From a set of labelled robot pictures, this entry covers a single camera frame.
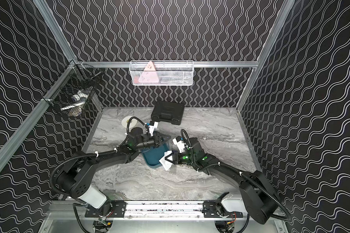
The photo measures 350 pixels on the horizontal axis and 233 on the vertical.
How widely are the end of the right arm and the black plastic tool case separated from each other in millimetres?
368

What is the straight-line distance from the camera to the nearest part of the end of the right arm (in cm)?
65

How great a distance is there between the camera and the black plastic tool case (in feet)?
3.57
